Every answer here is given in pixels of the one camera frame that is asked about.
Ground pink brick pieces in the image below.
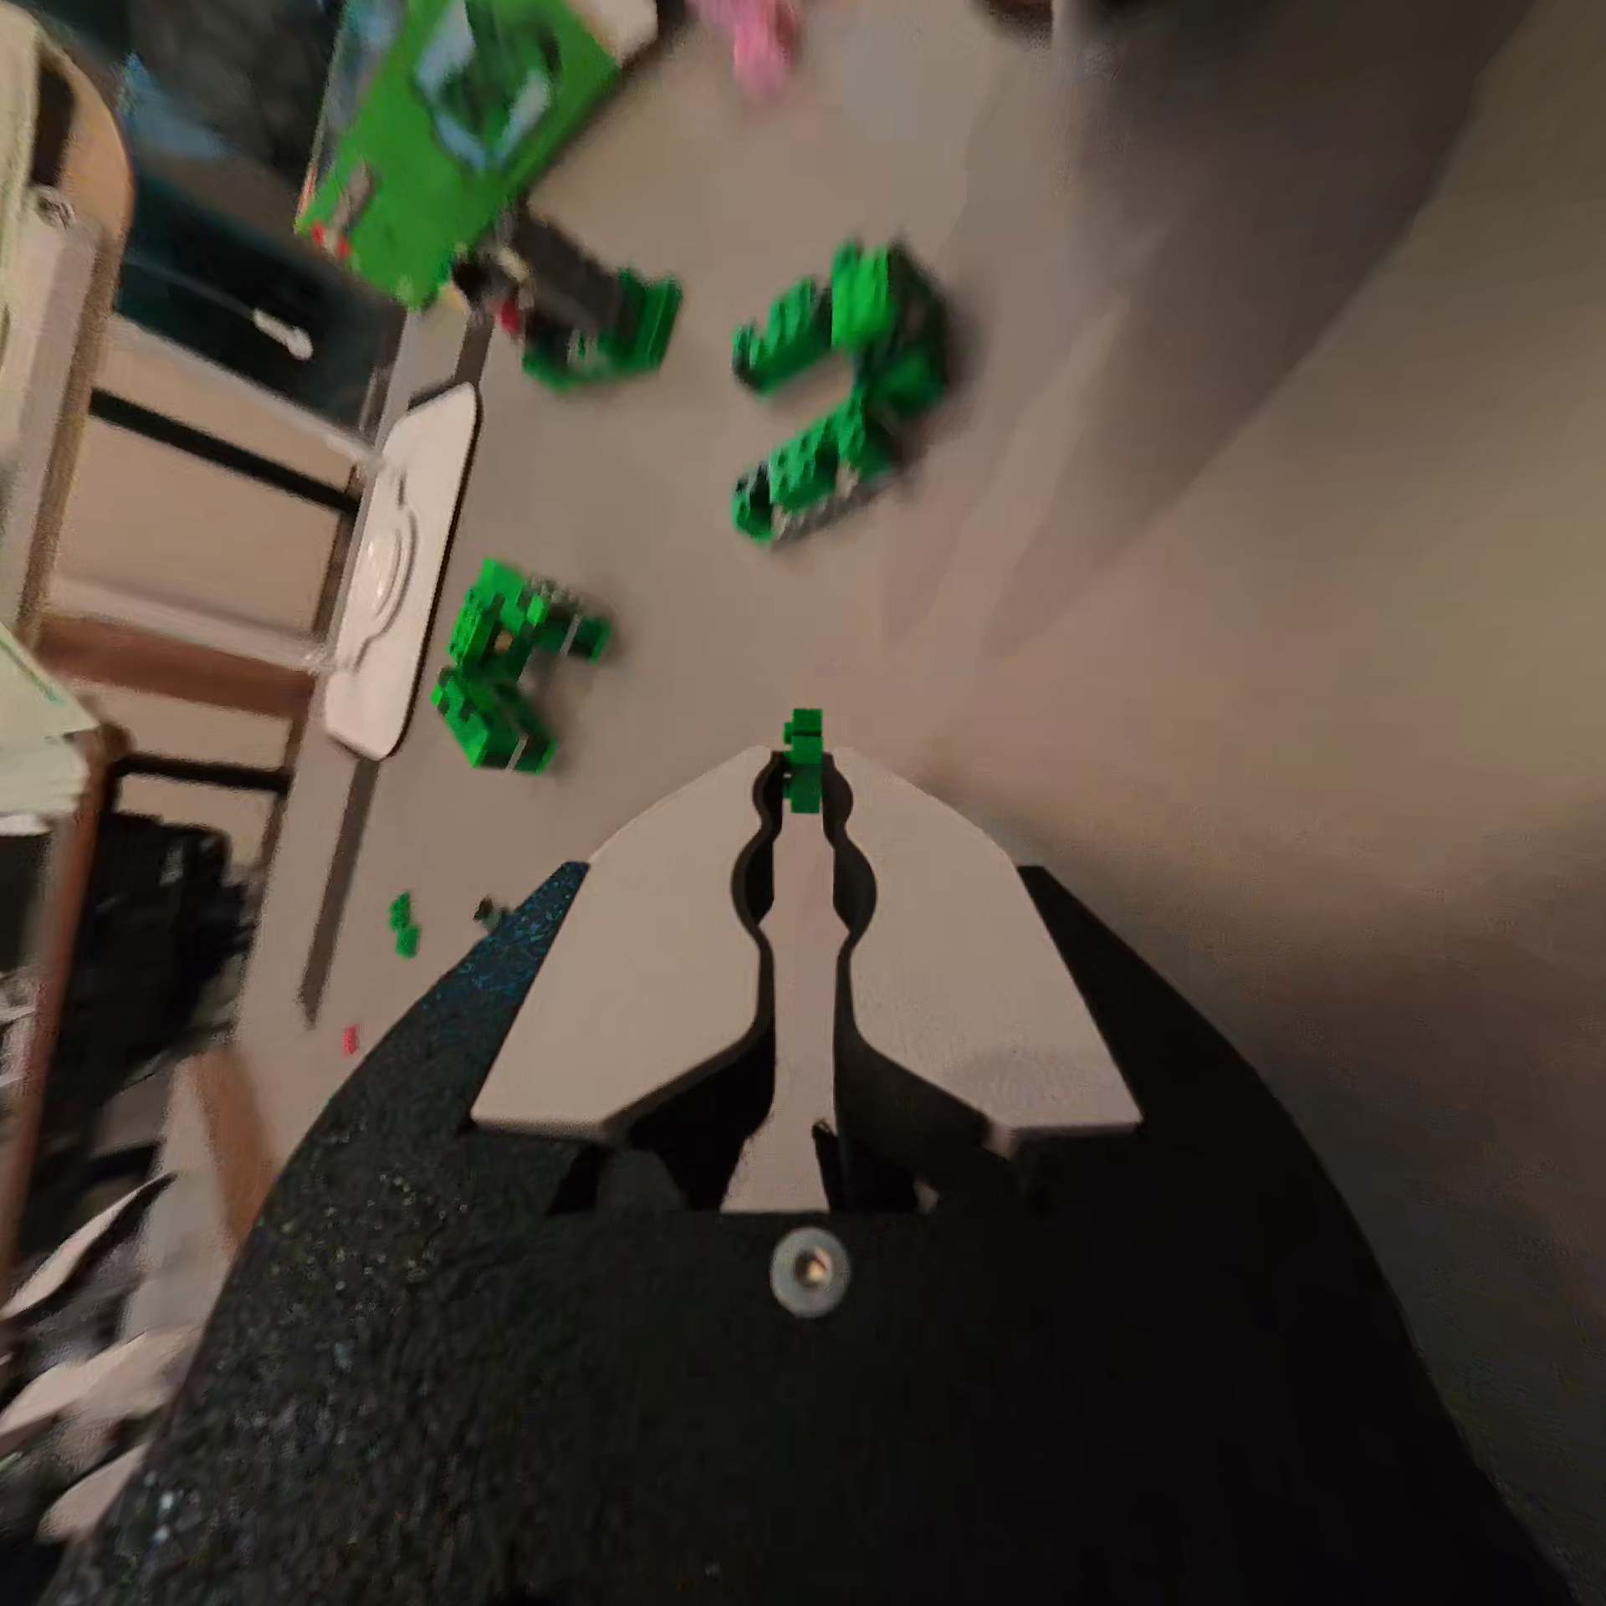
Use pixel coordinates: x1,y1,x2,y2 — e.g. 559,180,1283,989
702,0,801,100

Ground wooden booklet stand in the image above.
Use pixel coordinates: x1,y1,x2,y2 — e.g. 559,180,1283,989
0,44,138,629

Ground green and black brick assembly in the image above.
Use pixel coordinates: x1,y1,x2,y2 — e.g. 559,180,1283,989
520,270,685,394

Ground large curved green brick assembly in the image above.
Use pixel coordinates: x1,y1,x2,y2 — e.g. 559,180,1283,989
731,241,951,549

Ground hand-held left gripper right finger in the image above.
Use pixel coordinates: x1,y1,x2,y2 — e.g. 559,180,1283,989
822,746,1146,1159

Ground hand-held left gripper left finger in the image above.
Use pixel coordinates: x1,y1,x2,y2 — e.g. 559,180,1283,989
469,746,790,1147

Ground green cardboard box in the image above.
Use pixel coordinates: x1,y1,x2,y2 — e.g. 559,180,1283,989
295,0,625,314

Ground white rounded plastic tray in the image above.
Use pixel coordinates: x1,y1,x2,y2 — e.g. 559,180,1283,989
321,381,482,763

